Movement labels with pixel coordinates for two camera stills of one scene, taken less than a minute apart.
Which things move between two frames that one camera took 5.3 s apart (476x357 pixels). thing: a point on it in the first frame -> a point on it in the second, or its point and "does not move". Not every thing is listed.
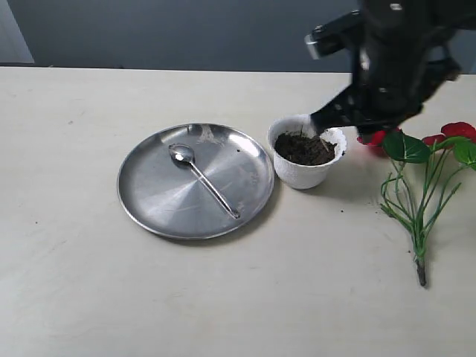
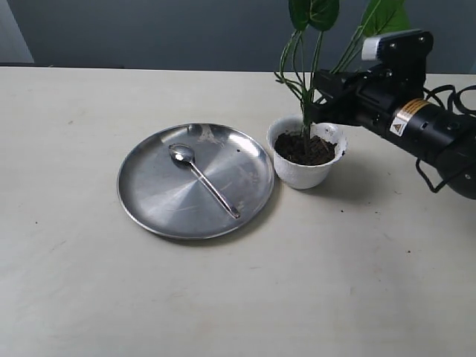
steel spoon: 184,157 does not move
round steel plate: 165,195 does not move
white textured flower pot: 299,175 does not move
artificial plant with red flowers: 428,172 -> 300,65
